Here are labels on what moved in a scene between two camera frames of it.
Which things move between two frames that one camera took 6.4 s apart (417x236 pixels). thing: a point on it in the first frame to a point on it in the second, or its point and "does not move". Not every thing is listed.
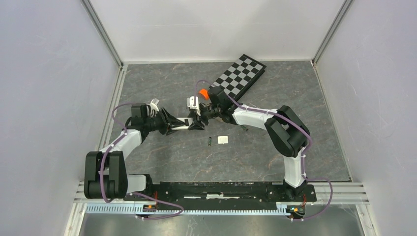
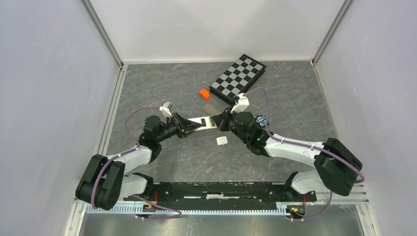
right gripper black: [197, 126] to [227, 113]
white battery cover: [223, 139] does not move
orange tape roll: [204, 92] does not move
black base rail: [188, 195] does not move
